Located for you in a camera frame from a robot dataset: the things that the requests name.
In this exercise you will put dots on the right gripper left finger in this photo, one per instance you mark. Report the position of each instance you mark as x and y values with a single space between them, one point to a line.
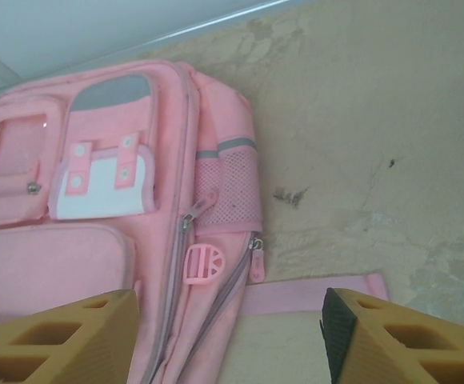
56 352

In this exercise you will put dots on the pink student backpack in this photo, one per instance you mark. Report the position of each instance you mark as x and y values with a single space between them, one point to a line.
116 240

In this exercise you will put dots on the aluminium table edge rail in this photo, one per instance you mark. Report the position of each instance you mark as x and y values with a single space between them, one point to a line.
164 41

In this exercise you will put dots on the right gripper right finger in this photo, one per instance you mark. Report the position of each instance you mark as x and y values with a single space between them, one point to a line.
396 352

